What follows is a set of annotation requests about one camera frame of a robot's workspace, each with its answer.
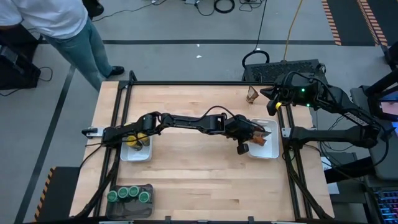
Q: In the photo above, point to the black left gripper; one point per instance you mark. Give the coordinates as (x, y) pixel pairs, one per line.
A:
(241, 129)

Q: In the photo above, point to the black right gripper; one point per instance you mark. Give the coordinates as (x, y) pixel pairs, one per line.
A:
(298, 93)

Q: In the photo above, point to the taco seasoning mix packet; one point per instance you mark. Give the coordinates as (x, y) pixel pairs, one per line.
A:
(259, 140)
(252, 95)

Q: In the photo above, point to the yellow lid spice jar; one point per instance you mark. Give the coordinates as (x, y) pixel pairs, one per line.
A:
(143, 137)
(132, 141)

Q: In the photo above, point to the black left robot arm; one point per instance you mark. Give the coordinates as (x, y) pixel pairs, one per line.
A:
(186, 122)

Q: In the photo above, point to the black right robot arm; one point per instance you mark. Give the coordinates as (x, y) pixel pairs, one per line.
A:
(329, 136)

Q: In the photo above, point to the white plastic bin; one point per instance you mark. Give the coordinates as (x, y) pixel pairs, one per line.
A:
(136, 155)
(267, 151)

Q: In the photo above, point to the black perforated computer case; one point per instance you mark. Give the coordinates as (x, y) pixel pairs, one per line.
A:
(273, 68)

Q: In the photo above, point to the black mat with hazard stripes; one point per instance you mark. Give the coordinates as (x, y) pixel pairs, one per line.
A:
(351, 21)
(59, 196)

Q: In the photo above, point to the black desk monitor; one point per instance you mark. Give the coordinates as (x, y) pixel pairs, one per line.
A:
(388, 109)

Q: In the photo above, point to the grey side desk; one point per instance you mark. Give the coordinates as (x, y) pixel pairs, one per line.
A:
(382, 161)

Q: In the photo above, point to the translucent grey plastic bin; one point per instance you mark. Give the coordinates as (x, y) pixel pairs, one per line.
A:
(130, 210)

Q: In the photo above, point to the RGB backlit keyboard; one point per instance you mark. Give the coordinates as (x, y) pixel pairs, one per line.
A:
(388, 207)

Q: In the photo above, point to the person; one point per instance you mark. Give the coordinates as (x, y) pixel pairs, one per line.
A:
(56, 15)

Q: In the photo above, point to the black equipment cabinet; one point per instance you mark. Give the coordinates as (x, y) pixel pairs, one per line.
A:
(15, 71)

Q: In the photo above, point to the white metal bracket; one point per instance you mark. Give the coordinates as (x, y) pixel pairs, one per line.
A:
(98, 132)
(285, 132)

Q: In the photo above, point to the black aluminium table frame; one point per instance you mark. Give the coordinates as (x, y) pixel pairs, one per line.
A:
(202, 83)

